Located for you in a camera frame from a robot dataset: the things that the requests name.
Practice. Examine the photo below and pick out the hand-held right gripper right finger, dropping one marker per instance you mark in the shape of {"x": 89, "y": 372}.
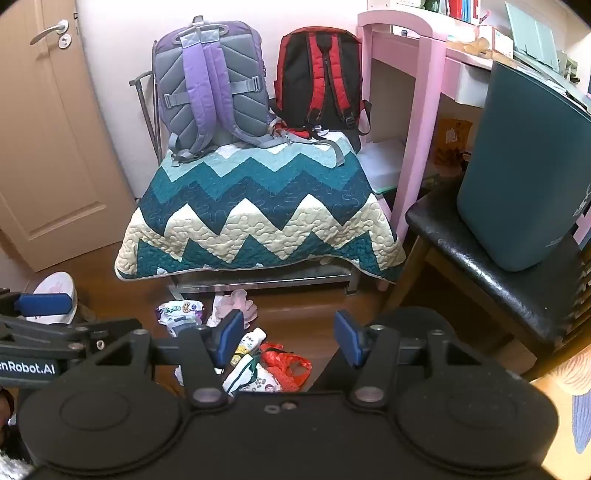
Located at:
{"x": 347, "y": 339}

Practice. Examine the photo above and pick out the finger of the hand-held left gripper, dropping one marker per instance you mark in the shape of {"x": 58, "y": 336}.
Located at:
{"x": 44, "y": 303}
{"x": 55, "y": 334}

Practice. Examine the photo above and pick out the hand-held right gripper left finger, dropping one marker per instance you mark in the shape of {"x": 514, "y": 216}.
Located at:
{"x": 230, "y": 337}

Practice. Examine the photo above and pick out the white bin with pink pig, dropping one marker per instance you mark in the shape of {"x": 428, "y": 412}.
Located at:
{"x": 55, "y": 283}

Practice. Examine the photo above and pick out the purple white snack packet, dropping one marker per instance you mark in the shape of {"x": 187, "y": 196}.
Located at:
{"x": 178, "y": 311}

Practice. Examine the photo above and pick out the small white yellow bottle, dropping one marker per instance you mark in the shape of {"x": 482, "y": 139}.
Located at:
{"x": 251, "y": 341}

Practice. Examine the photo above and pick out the white green snack packet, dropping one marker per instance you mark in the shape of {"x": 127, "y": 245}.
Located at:
{"x": 254, "y": 381}

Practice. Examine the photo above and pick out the red plastic bag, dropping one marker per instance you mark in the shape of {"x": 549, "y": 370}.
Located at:
{"x": 288, "y": 369}

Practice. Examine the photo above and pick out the teal storage bin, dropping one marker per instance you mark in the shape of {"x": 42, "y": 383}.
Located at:
{"x": 258, "y": 217}

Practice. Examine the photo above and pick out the wooden chair black seat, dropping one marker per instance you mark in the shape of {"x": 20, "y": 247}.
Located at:
{"x": 485, "y": 263}

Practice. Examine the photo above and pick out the beige door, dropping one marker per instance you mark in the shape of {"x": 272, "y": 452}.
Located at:
{"x": 46, "y": 138}

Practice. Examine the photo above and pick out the white storage box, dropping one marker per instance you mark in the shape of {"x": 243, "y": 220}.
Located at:
{"x": 383, "y": 161}

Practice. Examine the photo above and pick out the black metal stand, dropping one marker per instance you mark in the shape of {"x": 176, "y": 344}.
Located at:
{"x": 147, "y": 115}

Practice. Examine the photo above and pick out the orange paper bag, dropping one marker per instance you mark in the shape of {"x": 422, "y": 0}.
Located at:
{"x": 455, "y": 138}

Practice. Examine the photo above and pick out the purple grey backpack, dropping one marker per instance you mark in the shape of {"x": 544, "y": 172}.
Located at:
{"x": 212, "y": 92}

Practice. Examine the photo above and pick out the dark teal cushion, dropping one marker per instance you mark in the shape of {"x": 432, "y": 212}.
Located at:
{"x": 521, "y": 161}

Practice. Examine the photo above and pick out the red black backpack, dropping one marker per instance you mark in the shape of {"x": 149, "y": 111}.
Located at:
{"x": 300, "y": 78}

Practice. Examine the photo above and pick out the red books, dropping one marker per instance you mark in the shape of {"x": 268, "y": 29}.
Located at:
{"x": 461, "y": 9}

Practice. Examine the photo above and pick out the pale green book stand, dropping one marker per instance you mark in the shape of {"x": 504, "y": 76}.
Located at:
{"x": 531, "y": 32}

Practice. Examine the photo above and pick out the metal bench frame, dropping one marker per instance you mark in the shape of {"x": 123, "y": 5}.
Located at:
{"x": 258, "y": 280}

